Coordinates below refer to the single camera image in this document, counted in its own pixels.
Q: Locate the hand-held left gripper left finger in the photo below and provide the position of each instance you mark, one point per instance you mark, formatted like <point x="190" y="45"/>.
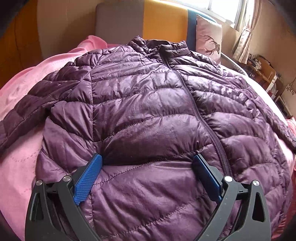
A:
<point x="89" y="178"/>

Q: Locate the white deer print pillow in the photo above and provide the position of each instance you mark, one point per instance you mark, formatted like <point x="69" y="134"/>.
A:
<point x="208" y="34"/>

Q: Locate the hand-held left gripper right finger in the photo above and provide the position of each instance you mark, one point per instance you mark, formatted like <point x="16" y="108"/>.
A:
<point x="207" y="176"/>

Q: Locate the grey padded bed rail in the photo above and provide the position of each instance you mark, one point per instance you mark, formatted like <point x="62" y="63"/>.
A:
<point x="233" y="61"/>

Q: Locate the pink bed sheet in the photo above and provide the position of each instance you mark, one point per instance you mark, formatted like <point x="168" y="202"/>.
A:
<point x="20" y="92"/>

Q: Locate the grey yellow blue headboard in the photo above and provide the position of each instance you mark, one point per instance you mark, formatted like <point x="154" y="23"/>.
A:
<point x="161" y="23"/>

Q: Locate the pink patterned curtain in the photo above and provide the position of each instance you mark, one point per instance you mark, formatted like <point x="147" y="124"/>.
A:
<point x="242" y="46"/>

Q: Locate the wooden wardrobe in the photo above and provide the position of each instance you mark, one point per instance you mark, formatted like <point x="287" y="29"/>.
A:
<point x="20" y="46"/>

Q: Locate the cluttered wooden desk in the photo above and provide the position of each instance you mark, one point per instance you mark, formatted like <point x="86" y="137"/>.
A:
<point x="263" y="69"/>

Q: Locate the purple quilted down jacket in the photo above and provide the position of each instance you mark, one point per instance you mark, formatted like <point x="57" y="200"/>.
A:
<point x="138" y="104"/>

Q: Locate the window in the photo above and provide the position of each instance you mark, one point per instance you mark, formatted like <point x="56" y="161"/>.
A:
<point x="224" y="9"/>

